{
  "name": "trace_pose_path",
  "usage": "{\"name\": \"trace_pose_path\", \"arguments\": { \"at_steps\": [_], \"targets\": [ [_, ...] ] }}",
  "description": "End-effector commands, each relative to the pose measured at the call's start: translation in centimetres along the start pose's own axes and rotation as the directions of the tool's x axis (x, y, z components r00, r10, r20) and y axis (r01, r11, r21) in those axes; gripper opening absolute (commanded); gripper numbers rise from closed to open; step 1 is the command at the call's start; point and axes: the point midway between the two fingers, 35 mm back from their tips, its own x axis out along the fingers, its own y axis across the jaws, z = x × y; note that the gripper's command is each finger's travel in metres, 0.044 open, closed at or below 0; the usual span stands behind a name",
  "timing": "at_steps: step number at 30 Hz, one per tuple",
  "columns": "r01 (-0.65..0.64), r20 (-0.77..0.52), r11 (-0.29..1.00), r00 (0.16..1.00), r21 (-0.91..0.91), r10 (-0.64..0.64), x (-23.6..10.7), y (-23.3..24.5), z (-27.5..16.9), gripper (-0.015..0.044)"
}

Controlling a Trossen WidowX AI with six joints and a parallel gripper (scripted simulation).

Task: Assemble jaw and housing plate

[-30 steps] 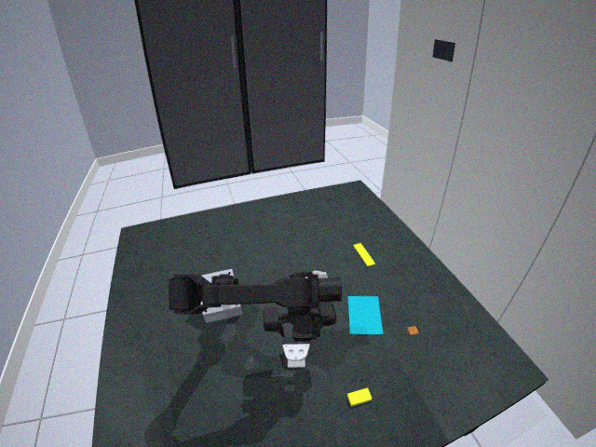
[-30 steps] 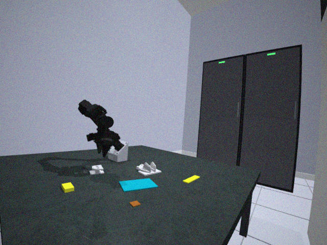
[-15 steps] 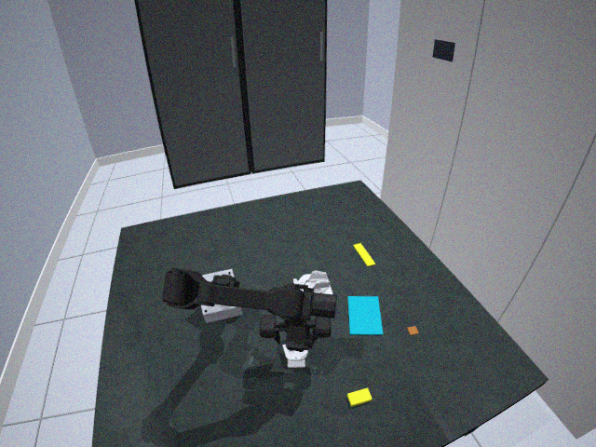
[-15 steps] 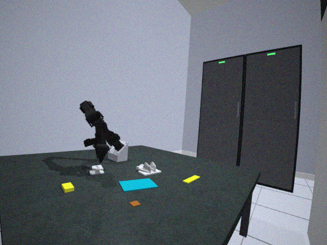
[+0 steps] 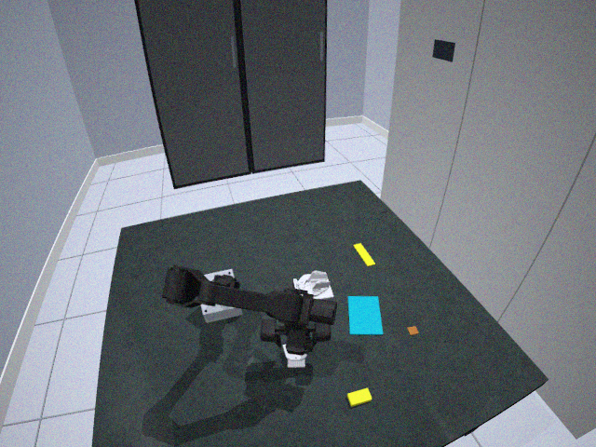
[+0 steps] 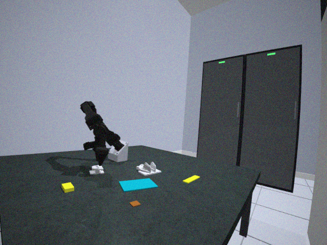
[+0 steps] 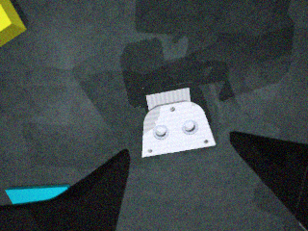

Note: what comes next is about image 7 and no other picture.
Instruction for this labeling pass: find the yellow block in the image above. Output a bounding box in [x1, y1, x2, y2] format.
[0, 0, 26, 47]

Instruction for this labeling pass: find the white metal plate with two holes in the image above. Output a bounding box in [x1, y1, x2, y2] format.
[142, 100, 215, 157]

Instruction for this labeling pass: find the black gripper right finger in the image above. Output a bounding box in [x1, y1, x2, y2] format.
[230, 131, 308, 231]

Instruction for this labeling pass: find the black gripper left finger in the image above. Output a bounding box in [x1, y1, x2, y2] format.
[0, 149, 130, 231]

